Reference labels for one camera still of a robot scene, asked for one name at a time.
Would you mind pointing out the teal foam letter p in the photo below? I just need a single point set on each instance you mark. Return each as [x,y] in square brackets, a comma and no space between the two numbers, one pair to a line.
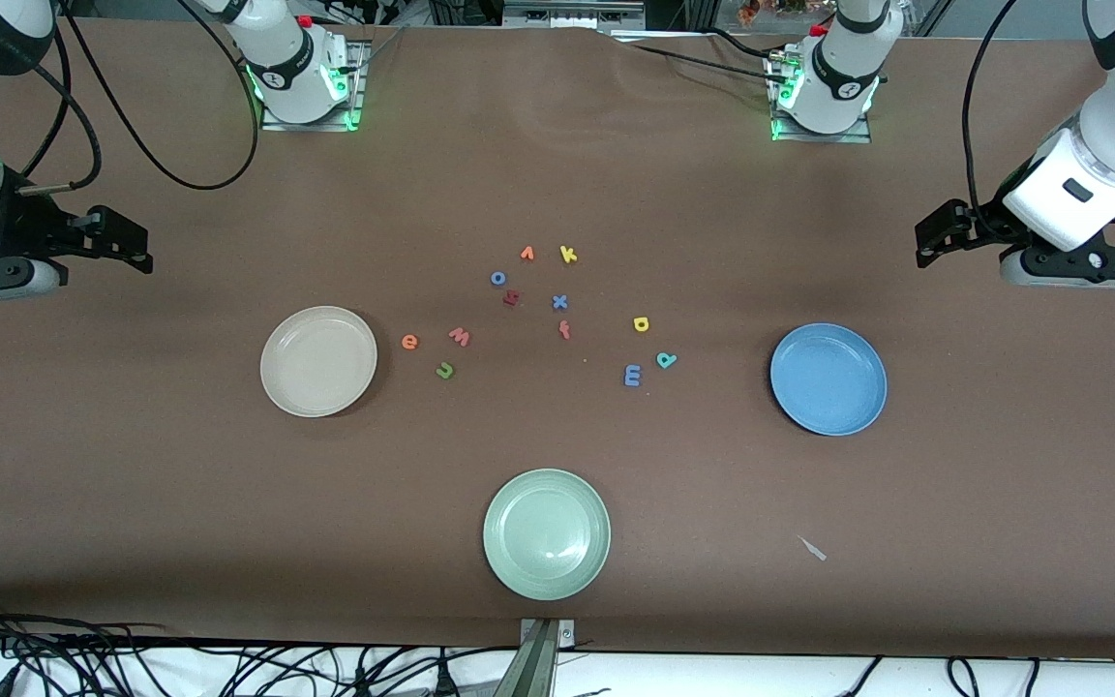
[671,357]

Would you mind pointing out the purple-blue foam letter E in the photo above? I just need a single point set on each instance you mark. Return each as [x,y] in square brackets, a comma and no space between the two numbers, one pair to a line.
[627,376]

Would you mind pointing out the pink foam letter w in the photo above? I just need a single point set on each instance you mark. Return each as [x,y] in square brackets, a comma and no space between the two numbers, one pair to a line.
[460,337]

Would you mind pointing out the green foam letter u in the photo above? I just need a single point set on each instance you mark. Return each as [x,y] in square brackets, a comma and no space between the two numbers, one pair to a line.
[450,375]

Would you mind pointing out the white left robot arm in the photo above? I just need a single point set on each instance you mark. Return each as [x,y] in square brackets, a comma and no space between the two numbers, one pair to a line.
[838,87]

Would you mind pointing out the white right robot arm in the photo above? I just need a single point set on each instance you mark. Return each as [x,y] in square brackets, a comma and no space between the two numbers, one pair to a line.
[296,68]

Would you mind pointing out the blue round plate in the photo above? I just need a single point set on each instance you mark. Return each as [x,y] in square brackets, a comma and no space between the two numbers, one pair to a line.
[828,379]

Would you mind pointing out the beige round plate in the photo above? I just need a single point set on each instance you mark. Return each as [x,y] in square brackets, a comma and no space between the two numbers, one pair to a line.
[318,361]

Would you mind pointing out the brown table mat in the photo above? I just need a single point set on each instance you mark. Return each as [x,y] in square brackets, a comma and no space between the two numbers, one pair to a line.
[132,484]

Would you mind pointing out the orange brown object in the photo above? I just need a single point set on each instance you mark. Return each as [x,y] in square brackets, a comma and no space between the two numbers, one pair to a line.
[749,12]

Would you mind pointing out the small grey paper scrap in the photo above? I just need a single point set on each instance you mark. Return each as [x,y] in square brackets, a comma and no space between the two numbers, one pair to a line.
[814,550]

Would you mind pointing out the yellow foam letter k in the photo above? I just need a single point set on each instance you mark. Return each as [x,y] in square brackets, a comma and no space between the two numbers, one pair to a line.
[567,255]

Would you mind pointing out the dark red foam letter h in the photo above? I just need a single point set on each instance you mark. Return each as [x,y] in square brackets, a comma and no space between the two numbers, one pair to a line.
[511,298]

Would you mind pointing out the grey metal box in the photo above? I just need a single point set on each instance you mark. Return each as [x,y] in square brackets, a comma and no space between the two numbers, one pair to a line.
[567,12]

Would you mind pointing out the pale green round plate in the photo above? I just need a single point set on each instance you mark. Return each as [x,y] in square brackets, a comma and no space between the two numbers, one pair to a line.
[546,534]

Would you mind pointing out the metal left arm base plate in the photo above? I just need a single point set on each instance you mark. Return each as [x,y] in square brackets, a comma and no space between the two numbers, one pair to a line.
[819,138]

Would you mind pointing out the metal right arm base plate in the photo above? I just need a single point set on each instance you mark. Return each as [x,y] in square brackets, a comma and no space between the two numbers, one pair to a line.
[311,126]

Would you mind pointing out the metal table edge bracket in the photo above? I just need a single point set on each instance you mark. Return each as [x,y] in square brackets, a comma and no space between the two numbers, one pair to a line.
[538,668]

